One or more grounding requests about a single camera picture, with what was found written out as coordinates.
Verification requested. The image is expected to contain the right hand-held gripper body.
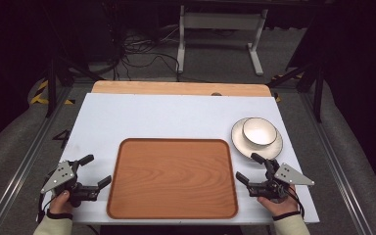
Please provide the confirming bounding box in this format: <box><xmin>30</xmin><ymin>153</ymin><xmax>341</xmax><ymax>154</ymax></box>
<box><xmin>247</xmin><ymin>159</ymin><xmax>315</xmax><ymax>205</ymax></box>

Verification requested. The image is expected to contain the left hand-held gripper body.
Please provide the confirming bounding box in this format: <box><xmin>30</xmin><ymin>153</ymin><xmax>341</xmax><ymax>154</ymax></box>
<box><xmin>40</xmin><ymin>160</ymin><xmax>101</xmax><ymax>209</ymax></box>

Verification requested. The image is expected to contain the white dark-rimmed plate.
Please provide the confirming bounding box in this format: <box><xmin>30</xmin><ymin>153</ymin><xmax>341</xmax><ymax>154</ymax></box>
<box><xmin>230</xmin><ymin>117</ymin><xmax>284</xmax><ymax>162</ymax></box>

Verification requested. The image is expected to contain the white dark-rimmed bowl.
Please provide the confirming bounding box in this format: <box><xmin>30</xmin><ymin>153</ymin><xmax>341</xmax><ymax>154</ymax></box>
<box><xmin>242</xmin><ymin>117</ymin><xmax>278</xmax><ymax>147</ymax></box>

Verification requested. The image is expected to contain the brown wooden tray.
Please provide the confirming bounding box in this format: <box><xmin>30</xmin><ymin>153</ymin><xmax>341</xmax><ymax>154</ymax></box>
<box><xmin>106</xmin><ymin>137</ymin><xmax>240</xmax><ymax>220</ymax></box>

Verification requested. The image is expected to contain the person's right hand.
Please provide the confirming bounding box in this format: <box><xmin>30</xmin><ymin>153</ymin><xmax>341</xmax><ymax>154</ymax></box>
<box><xmin>257</xmin><ymin>185</ymin><xmax>300</xmax><ymax>217</ymax></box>

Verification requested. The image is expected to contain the person's left hand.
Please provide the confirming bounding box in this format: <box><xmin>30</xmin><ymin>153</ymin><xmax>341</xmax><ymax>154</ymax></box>
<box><xmin>48</xmin><ymin>190</ymin><xmax>74</xmax><ymax>216</ymax></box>

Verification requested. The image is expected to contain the yellow black floor tape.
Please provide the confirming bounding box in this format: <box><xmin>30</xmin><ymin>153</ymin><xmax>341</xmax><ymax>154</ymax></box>
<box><xmin>28</xmin><ymin>79</ymin><xmax>76</xmax><ymax>107</ymax></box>
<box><xmin>271</xmin><ymin>72</ymin><xmax>306</xmax><ymax>103</ymax></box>

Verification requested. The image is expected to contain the black metal stand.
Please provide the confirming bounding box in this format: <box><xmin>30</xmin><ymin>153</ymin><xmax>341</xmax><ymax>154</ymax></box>
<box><xmin>266</xmin><ymin>62</ymin><xmax>326</xmax><ymax>124</ymax></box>
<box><xmin>43</xmin><ymin>55</ymin><xmax>106</xmax><ymax>119</ymax></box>

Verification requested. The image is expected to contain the white table mat board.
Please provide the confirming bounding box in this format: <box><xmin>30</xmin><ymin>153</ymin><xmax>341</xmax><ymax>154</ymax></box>
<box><xmin>42</xmin><ymin>93</ymin><xmax>320</xmax><ymax>226</ymax></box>

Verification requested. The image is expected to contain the wooden table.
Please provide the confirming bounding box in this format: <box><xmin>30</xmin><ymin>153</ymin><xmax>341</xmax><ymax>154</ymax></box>
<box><xmin>91</xmin><ymin>80</ymin><xmax>272</xmax><ymax>98</ymax></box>

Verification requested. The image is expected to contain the white metal stand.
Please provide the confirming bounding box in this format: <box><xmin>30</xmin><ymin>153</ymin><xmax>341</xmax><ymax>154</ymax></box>
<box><xmin>174</xmin><ymin>4</ymin><xmax>269</xmax><ymax>77</ymax></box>

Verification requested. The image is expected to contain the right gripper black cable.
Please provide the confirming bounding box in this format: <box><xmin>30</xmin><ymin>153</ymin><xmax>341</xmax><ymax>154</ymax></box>
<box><xmin>286</xmin><ymin>187</ymin><xmax>306</xmax><ymax>219</ymax></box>

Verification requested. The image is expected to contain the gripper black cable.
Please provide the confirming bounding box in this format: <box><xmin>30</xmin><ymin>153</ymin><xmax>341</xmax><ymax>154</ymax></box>
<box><xmin>36</xmin><ymin>192</ymin><xmax>57</xmax><ymax>225</ymax></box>
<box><xmin>286</xmin><ymin>187</ymin><xmax>306</xmax><ymax>219</ymax></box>

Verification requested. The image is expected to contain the black right wrist strap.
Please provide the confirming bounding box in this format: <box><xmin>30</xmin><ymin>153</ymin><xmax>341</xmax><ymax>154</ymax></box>
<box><xmin>271</xmin><ymin>211</ymin><xmax>303</xmax><ymax>222</ymax></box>

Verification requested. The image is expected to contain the black wrist strap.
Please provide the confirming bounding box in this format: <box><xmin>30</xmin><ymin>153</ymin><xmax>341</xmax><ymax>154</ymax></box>
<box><xmin>46</xmin><ymin>209</ymin><xmax>74</xmax><ymax>220</ymax></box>
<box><xmin>271</xmin><ymin>211</ymin><xmax>303</xmax><ymax>222</ymax></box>

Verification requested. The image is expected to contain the aluminium floor rail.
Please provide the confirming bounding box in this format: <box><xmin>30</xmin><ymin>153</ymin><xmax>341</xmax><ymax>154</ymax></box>
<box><xmin>0</xmin><ymin>87</ymin><xmax>73</xmax><ymax>235</ymax></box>
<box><xmin>298</xmin><ymin>91</ymin><xmax>375</xmax><ymax>235</ymax></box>

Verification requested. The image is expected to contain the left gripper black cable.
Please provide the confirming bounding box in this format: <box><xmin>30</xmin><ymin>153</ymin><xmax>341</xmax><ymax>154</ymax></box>
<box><xmin>36</xmin><ymin>192</ymin><xmax>57</xmax><ymax>225</ymax></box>

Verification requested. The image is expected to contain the black left wrist strap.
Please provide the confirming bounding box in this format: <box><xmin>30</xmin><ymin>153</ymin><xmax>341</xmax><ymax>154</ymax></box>
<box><xmin>46</xmin><ymin>209</ymin><xmax>74</xmax><ymax>220</ymax></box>

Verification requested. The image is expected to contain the bundle of black floor cables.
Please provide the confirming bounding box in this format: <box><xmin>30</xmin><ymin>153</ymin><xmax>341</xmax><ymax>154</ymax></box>
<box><xmin>109</xmin><ymin>23</ymin><xmax>185</xmax><ymax>82</ymax></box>

